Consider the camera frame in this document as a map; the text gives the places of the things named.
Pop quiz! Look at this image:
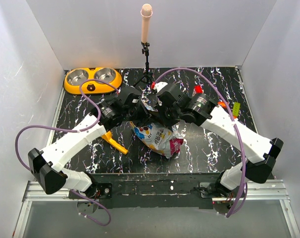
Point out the red yellow toy block truck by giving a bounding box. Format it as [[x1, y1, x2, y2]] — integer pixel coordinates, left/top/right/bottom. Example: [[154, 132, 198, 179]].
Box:
[[192, 85, 204, 97]]

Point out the green toy building brick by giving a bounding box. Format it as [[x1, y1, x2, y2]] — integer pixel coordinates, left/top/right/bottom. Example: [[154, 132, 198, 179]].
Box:
[[232, 102, 241, 119]]

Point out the yellow double pet bowl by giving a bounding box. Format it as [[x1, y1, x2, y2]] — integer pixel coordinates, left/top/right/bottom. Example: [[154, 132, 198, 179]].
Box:
[[63, 67, 122, 95]]

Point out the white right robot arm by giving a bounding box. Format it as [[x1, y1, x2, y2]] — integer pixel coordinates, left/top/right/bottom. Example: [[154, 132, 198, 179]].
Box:
[[149, 91, 283, 197]]

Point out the pink microphone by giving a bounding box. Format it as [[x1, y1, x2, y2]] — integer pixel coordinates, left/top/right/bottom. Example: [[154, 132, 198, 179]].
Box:
[[141, 3, 153, 44]]

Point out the black tripod stand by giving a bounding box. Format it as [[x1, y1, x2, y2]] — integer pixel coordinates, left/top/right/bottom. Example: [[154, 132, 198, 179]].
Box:
[[133, 42, 154, 90]]

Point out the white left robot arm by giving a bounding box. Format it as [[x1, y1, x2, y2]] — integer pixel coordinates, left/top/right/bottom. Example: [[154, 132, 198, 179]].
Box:
[[28, 87, 144, 198]]

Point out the white cartoon pet food bag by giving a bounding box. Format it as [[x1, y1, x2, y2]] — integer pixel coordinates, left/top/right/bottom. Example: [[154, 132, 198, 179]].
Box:
[[130, 95, 185, 159]]

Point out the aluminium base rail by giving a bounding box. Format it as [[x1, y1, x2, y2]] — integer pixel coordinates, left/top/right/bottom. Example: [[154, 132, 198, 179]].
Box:
[[13, 180, 300, 238]]

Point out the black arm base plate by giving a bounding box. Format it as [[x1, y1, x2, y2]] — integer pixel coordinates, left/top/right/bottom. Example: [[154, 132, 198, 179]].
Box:
[[68, 173, 246, 210]]

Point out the yellow plastic food scoop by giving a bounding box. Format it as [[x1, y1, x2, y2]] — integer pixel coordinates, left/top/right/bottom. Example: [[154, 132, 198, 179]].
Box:
[[101, 131, 128, 155]]

